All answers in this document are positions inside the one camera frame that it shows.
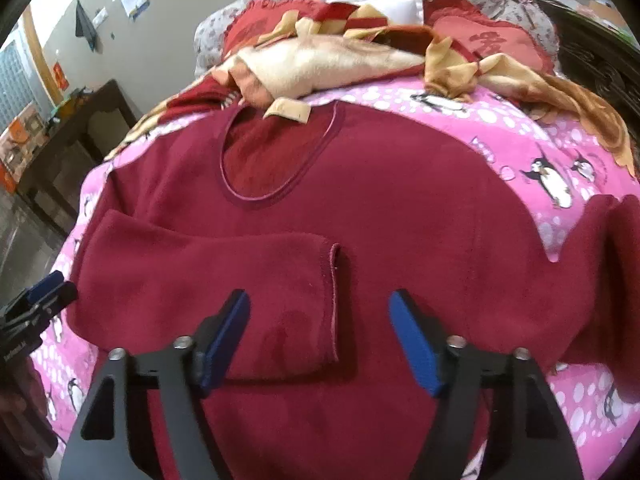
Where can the dark wooden side table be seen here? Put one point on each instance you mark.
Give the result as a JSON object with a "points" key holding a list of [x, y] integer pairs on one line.
{"points": [[38, 177]]}

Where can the dark carved wooden nightstand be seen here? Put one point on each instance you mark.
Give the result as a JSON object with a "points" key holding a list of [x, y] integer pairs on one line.
{"points": [[599, 59]]}

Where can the dark red fleece sweater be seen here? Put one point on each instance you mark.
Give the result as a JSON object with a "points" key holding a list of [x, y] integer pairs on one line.
{"points": [[319, 224]]}

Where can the person left hand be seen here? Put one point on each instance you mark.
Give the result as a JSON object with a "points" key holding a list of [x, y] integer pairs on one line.
{"points": [[27, 437]]}

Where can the pink penguin quilt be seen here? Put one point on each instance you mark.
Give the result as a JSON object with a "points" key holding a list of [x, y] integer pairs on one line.
{"points": [[555, 168]]}

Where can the red heart embroidered pillow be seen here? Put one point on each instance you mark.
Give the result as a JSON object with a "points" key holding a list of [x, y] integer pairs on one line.
{"points": [[483, 36]]}

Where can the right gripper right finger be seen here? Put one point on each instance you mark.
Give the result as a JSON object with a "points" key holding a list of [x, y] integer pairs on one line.
{"points": [[527, 438]]}

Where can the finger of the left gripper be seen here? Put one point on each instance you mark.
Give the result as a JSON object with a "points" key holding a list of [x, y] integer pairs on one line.
{"points": [[37, 306], [43, 288]]}

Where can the white pillow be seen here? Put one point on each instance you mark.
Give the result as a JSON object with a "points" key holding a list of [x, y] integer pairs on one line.
{"points": [[401, 12]]}

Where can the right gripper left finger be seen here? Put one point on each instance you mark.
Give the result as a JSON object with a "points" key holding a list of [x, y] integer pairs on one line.
{"points": [[184, 373]]}

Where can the red and gold blanket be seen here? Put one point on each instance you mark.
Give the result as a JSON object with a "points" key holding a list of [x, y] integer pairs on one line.
{"points": [[343, 44]]}

